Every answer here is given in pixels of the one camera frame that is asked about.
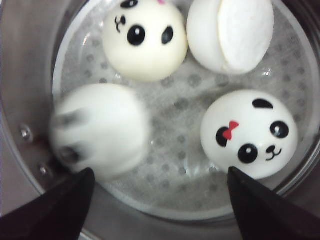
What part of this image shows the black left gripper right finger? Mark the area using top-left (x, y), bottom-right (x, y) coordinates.
top-left (228, 166), bottom-right (320, 240)

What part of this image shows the white perforated steamer liner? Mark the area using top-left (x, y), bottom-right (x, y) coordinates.
top-left (52, 0), bottom-right (320, 221)

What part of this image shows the white bun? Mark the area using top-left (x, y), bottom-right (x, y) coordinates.
top-left (186, 0), bottom-right (275, 75)

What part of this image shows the stainless steel pot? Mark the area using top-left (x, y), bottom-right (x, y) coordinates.
top-left (0, 0), bottom-right (320, 240)

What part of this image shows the panda bun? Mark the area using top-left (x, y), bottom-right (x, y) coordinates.
top-left (102, 0), bottom-right (189, 82)
top-left (200, 89), bottom-right (299, 180)
top-left (49, 83), bottom-right (151, 183)

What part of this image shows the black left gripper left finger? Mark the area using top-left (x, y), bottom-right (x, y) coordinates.
top-left (0, 168), bottom-right (95, 240)

